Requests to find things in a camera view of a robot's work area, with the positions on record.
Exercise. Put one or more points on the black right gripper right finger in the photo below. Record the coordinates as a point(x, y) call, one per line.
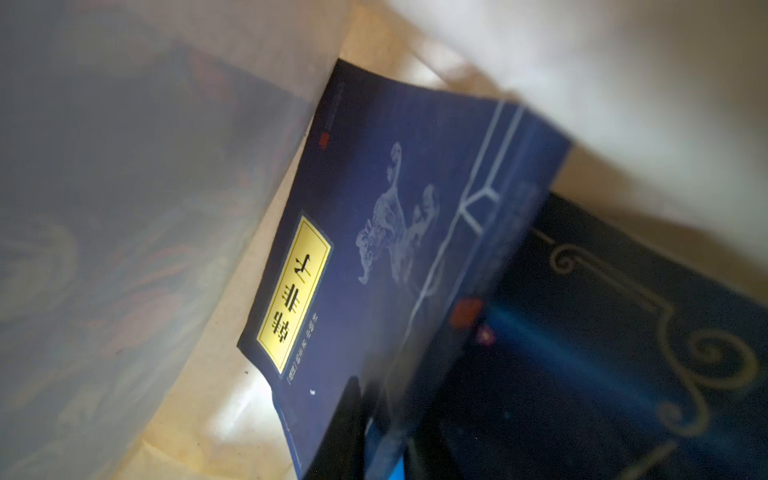
point(428, 457)

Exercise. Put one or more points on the The Little Prince book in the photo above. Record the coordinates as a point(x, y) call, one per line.
point(597, 358)

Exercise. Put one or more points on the cream canvas tote bag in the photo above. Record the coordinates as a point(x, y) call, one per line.
point(142, 143)

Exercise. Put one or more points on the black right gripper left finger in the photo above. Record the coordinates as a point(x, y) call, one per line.
point(341, 452)

